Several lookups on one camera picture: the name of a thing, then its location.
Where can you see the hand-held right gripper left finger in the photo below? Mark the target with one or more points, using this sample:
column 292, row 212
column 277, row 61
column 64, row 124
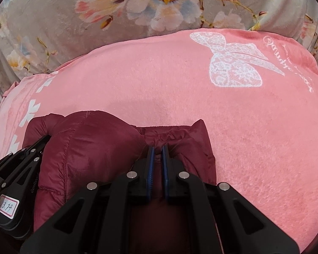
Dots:
column 150, row 166

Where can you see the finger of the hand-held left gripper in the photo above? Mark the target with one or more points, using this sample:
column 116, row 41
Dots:
column 18, row 156
column 23, row 168

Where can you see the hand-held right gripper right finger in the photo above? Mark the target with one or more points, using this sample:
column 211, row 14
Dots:
column 165, row 166

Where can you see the maroon puffer jacket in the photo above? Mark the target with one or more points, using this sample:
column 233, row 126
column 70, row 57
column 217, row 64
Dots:
column 95, row 150

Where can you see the pink printed blanket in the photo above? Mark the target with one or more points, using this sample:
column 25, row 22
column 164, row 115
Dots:
column 175, row 98

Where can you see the grey floral blanket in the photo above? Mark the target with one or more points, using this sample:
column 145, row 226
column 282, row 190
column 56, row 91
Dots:
column 69, row 31

